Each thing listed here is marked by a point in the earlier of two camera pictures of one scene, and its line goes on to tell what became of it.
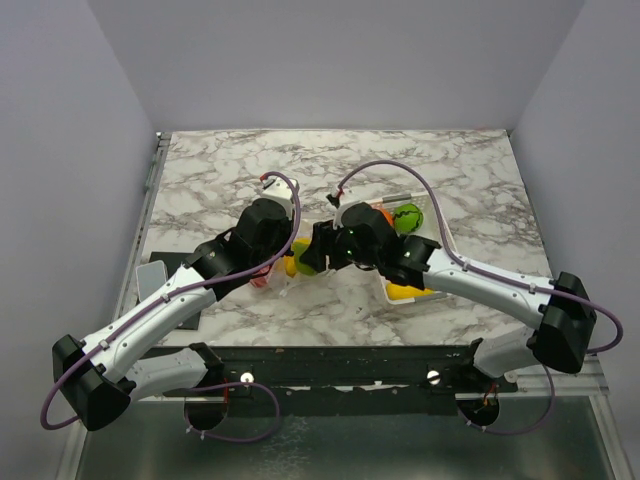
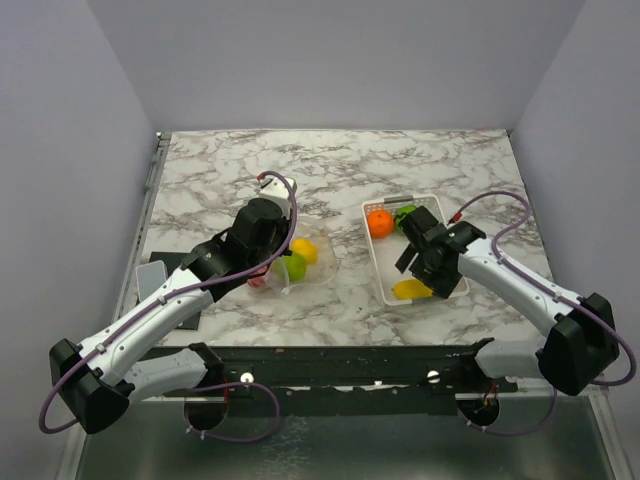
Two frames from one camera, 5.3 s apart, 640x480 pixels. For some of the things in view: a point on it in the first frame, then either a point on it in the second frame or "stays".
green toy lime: x=301 y=247 -> x=296 y=266
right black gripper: x=315 y=255 -> x=441 y=283
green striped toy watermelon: x=408 y=219 stays
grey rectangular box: x=149 y=276 stays
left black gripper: x=288 y=225 stays
